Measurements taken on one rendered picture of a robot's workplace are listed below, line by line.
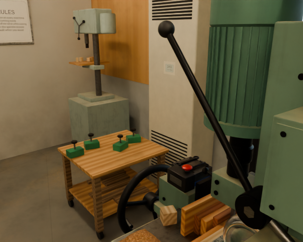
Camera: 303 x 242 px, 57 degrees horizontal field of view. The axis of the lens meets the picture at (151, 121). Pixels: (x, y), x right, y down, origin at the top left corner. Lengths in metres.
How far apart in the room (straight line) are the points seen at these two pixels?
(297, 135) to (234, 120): 0.22
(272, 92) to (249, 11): 0.15
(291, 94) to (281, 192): 0.17
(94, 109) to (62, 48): 1.08
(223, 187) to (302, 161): 0.35
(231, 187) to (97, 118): 2.23
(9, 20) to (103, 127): 1.46
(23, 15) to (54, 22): 0.34
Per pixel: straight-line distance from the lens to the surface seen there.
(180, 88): 2.15
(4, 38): 3.35
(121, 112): 2.93
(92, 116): 2.77
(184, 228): 0.77
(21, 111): 3.50
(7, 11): 3.37
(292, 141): 0.39
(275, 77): 0.53
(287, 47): 0.52
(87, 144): 2.18
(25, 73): 3.44
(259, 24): 0.55
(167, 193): 0.90
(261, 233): 0.54
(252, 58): 0.56
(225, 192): 0.72
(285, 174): 0.41
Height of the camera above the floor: 1.41
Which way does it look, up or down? 18 degrees down
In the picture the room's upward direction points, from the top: straight up
